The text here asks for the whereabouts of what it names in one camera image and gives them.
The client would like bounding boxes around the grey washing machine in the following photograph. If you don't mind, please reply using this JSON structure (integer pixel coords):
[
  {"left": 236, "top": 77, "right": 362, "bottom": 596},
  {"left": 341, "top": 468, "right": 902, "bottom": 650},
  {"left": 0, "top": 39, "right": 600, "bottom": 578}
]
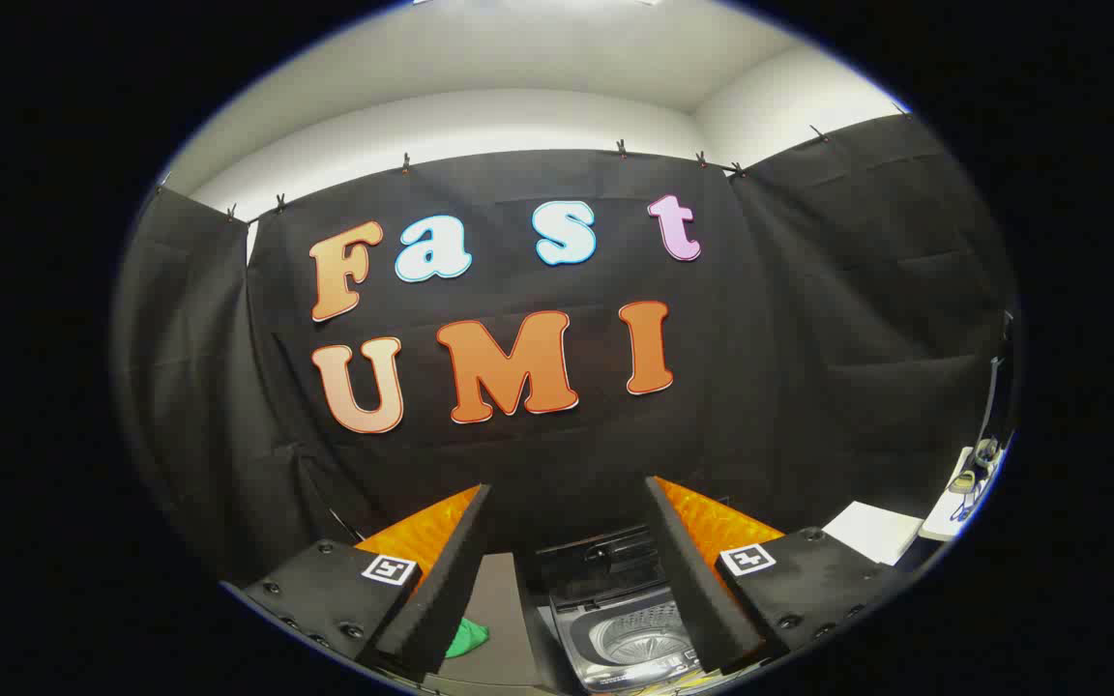
[{"left": 533, "top": 527, "right": 742, "bottom": 692}]

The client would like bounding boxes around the dark transparent washing machine lid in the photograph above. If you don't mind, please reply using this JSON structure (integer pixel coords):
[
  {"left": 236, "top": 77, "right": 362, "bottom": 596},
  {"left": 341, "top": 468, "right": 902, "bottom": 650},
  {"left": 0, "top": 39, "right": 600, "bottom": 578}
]
[{"left": 535, "top": 527, "right": 664, "bottom": 608}]

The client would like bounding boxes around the row of black clips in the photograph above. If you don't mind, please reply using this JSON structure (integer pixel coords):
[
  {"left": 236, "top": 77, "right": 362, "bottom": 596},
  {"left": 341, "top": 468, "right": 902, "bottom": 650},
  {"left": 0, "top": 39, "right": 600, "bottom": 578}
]
[{"left": 156, "top": 101, "right": 911, "bottom": 221}]

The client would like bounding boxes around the green polo shirt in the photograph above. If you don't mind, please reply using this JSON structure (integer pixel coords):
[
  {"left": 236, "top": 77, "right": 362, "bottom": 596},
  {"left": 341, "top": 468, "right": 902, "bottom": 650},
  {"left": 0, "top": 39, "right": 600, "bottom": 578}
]
[{"left": 446, "top": 619, "right": 491, "bottom": 660}]

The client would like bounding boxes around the grey low table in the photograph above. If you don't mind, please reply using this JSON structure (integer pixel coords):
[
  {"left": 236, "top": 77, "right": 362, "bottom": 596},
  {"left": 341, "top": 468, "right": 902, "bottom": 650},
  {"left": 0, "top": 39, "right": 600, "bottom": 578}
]
[{"left": 422, "top": 553, "right": 543, "bottom": 692}]

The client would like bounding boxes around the white paper sheet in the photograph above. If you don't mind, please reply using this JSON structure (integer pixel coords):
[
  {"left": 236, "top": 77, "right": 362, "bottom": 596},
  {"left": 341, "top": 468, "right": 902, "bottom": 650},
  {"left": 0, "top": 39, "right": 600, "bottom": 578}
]
[{"left": 823, "top": 501, "right": 924, "bottom": 566}]

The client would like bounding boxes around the white desk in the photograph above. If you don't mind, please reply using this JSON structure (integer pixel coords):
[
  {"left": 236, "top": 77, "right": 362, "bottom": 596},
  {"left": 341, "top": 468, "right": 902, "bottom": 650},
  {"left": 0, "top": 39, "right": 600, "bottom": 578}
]
[{"left": 918, "top": 445, "right": 1005, "bottom": 542}]

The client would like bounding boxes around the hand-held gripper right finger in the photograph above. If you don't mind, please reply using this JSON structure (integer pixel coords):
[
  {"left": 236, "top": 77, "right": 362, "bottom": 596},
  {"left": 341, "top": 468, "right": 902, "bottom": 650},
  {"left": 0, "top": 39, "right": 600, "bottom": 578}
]
[{"left": 644, "top": 476, "right": 906, "bottom": 678}]

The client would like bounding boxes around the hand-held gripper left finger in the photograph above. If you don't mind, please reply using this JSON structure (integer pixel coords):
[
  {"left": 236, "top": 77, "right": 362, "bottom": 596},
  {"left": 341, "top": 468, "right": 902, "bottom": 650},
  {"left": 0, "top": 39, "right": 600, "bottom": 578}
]
[{"left": 240, "top": 483, "right": 494, "bottom": 682}]

